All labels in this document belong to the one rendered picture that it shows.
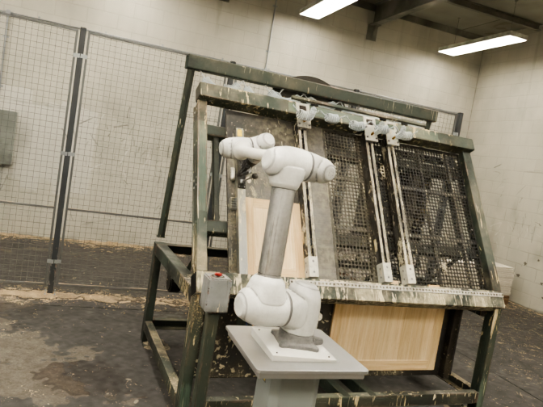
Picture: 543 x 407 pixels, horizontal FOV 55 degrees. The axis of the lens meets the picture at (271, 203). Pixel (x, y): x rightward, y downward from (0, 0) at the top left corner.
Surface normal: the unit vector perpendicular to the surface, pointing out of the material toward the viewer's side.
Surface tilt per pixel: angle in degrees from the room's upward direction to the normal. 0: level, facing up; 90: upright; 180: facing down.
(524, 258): 90
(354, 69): 90
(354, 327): 90
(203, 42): 90
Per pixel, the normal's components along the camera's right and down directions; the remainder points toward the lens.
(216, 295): 0.36, 0.14
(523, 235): -0.93, -0.12
